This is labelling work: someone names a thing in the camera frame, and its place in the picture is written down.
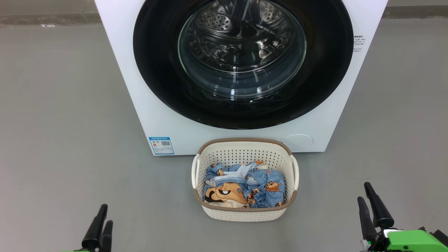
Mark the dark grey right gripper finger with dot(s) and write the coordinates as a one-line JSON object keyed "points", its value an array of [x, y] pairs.
{"points": [[381, 213], [366, 224]]}

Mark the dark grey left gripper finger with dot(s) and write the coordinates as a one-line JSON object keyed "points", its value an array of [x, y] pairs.
{"points": [[93, 232], [106, 239]]}

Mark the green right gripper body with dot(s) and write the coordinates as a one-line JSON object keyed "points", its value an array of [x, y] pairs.
{"points": [[409, 241]]}

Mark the blue garment large face print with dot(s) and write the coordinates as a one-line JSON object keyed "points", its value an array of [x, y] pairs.
{"points": [[225, 194]]}

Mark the glass washing machine door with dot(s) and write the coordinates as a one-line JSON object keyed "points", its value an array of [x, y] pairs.
{"points": [[157, 80]]}

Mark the white front-load washing machine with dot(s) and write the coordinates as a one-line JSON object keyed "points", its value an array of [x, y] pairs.
{"points": [[119, 70]]}

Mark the perforated steel washer drum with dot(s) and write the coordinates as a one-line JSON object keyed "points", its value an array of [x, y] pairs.
{"points": [[224, 31]]}

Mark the round white filter cover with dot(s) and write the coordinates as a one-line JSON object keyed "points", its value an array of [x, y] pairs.
{"points": [[297, 142]]}

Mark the blue energy label sticker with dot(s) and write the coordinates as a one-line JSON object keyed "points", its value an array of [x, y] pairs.
{"points": [[161, 146]]}

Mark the cream perforated laundry basket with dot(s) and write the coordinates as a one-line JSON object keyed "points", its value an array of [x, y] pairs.
{"points": [[245, 214]]}

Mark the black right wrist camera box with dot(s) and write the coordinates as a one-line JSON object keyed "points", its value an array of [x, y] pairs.
{"points": [[441, 237]]}

